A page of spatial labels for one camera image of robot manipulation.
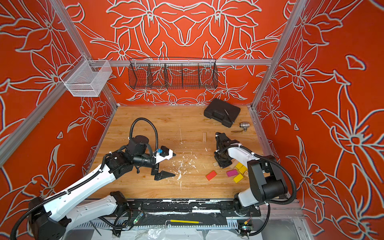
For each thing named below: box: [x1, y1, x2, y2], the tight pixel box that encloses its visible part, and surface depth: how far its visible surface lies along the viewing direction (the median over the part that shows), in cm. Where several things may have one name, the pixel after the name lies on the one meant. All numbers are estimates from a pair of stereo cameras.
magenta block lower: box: [226, 169, 239, 177], surface depth 87 cm
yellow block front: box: [233, 173, 244, 183], surface depth 84 cm
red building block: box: [205, 170, 218, 181], surface depth 86 cm
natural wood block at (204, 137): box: [202, 132, 207, 143], surface depth 102 cm
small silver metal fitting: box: [239, 122, 250, 132], surface depth 106 cm
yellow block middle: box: [239, 165, 248, 174], surface depth 87 cm
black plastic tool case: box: [204, 98, 241, 128], surface depth 111 cm
